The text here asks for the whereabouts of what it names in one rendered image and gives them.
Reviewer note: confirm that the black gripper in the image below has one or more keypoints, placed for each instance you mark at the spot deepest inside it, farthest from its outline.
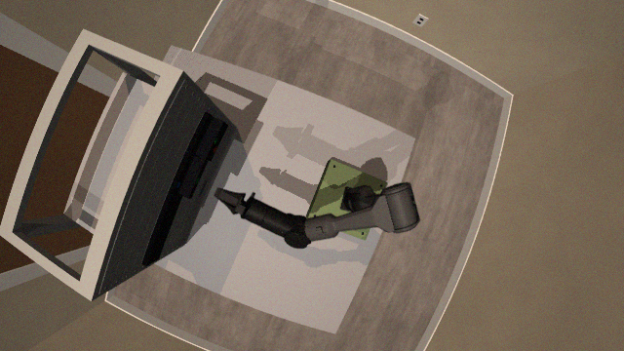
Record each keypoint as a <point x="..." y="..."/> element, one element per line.
<point x="253" y="211"/>

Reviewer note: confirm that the grey rack frame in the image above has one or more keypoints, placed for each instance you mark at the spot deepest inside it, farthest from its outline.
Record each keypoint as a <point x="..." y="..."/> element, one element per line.
<point x="155" y="166"/>

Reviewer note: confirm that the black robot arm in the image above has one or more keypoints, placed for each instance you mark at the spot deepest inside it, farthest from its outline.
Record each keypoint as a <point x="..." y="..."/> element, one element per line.
<point x="390" y="210"/>

